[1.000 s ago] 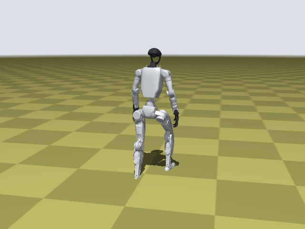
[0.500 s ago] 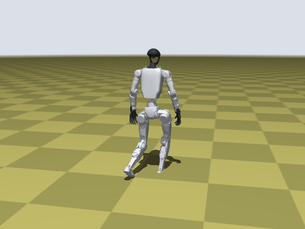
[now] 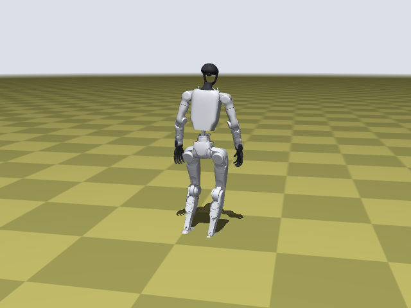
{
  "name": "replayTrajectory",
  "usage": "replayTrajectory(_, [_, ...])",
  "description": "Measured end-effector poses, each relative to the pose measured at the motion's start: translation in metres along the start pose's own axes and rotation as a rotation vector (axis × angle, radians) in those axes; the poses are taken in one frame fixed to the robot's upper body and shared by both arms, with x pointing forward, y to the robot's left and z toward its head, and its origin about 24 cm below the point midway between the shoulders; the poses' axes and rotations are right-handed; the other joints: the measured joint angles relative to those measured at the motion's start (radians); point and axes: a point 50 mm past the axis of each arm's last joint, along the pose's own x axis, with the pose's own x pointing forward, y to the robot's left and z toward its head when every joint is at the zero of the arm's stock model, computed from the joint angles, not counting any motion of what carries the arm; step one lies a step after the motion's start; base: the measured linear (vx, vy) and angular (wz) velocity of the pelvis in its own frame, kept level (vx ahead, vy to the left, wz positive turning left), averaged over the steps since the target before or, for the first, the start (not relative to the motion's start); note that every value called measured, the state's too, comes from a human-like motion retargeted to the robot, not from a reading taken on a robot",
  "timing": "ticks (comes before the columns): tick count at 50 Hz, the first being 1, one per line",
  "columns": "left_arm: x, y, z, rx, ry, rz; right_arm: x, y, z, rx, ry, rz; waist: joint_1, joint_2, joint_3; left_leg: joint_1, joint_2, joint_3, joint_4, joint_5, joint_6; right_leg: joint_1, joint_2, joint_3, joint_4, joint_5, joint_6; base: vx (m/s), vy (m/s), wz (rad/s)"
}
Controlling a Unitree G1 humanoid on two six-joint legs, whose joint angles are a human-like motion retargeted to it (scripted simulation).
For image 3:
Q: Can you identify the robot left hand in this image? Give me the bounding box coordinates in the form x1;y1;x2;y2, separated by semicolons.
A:
174;141;185;164

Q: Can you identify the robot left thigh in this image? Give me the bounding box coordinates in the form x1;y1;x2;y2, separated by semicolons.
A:
182;146;201;197

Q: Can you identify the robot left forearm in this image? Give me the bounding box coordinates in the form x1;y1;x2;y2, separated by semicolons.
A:
175;120;184;146

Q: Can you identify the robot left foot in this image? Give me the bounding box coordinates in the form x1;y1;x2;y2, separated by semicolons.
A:
182;227;194;234

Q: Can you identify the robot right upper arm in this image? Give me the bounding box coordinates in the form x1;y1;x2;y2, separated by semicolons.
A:
219;92;238;129

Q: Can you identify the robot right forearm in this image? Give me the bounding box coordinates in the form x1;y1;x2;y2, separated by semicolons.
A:
231;119;243;149

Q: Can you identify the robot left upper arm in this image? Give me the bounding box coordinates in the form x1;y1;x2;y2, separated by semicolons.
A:
176;90;193;125

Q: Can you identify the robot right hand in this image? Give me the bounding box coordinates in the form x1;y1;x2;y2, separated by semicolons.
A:
233;144;243;167

